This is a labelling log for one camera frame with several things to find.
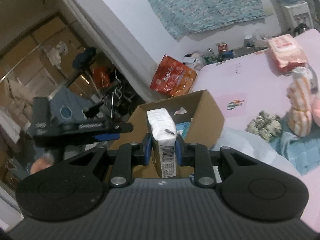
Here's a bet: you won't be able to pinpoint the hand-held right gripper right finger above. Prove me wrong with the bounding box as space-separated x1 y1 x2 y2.
175 133 259 188

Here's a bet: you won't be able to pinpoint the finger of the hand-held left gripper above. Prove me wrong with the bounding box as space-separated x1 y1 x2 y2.
75 120 133 134
65 134 120 147

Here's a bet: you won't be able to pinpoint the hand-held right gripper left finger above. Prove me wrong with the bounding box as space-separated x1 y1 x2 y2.
66 133 152 188

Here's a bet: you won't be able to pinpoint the white tissue pack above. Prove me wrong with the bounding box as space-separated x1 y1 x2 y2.
146 108 178 178

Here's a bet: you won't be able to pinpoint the brown cardboard box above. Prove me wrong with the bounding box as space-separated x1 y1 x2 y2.
110 89 225 179

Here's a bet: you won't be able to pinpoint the person's left hand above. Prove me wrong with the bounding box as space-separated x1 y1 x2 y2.
29 154 54 175

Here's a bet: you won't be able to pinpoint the black metal cart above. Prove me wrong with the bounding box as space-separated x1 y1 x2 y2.
65 65 137 115

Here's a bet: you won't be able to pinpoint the grey blue fabric bag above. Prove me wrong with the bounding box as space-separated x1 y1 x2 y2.
32 86 100 130

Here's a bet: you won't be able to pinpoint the orange plastic bag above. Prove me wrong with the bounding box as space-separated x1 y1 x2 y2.
90 64 112 88

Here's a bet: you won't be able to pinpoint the white plastic bag teal print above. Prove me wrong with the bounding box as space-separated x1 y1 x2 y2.
207 126 300 180

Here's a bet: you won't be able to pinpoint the navy cloth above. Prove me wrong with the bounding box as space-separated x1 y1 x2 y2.
72 47 97 69

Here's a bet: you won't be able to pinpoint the red orange snack bag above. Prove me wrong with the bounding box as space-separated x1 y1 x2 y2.
150 54 197 97

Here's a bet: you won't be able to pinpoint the stack of cardboard boxes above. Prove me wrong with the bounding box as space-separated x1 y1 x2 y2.
0 15 85 110

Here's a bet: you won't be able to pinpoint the small floral cloth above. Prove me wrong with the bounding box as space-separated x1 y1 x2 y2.
246 110 282 143

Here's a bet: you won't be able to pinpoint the white paper clutter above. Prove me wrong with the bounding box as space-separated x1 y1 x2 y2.
184 51 205 68

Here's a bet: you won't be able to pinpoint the green glass bottles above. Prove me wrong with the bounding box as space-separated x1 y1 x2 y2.
202 47 218 63

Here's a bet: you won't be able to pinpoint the pink printed bed sheet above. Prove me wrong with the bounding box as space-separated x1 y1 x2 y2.
192 29 320 230

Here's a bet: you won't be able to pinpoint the light blue towel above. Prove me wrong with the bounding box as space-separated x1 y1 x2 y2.
270 120 320 177

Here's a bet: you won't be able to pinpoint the orange striped cloth bundle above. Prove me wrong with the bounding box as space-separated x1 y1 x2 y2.
286 66 320 137

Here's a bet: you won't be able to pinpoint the crumpled white plastic bag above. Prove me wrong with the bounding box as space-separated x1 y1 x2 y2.
255 32 269 48

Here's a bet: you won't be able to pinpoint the pink wet wipes pack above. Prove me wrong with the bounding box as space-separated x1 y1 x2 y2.
268 34 308 75

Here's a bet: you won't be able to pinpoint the teal floral hanging cloth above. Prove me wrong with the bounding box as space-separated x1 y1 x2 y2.
136 0 267 40

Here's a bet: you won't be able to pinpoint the black electric kettle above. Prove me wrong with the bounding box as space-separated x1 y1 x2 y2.
292 24 308 37

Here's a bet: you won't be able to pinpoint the white water dispenser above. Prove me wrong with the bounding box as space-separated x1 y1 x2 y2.
281 1 314 34

